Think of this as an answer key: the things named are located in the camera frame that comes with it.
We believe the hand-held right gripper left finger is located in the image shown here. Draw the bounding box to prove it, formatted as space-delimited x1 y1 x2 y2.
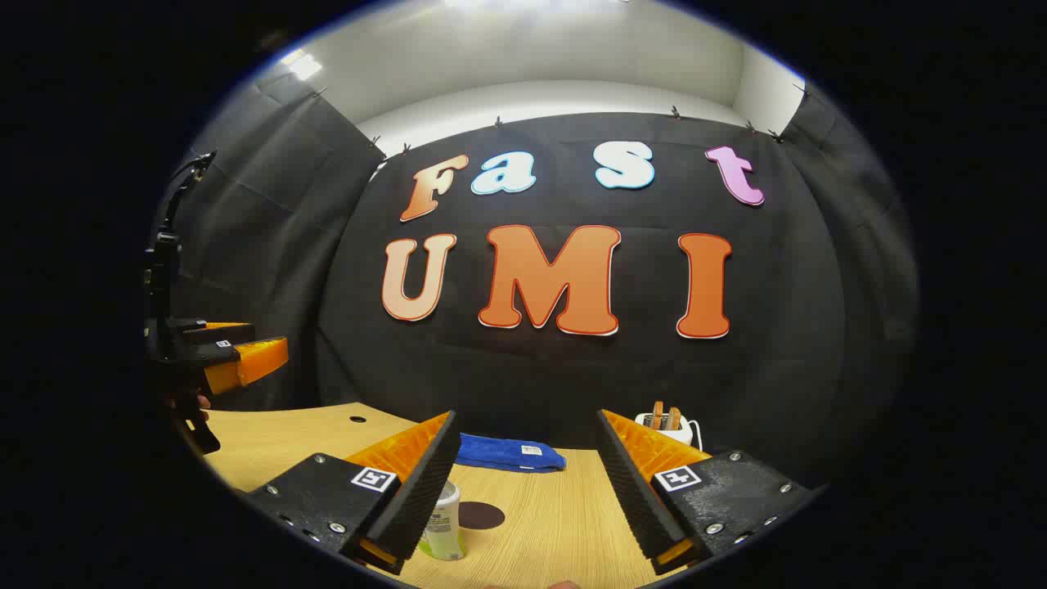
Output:
245 411 461 576

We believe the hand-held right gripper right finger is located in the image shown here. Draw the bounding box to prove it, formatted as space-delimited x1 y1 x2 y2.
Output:
595 409 819 576

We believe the clear water bottle white label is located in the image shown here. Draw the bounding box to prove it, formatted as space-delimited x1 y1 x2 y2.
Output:
419 481 467 562

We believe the dark brown round coaster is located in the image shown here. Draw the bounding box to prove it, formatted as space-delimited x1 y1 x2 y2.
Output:
458 501 506 530

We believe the white toaster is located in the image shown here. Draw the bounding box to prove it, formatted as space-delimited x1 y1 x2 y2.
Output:
635 411 703 449

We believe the blue towel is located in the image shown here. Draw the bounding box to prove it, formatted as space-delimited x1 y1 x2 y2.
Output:
455 434 567 474

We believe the ceiling light panel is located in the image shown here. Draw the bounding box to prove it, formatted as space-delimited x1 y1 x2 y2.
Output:
281 49 325 81

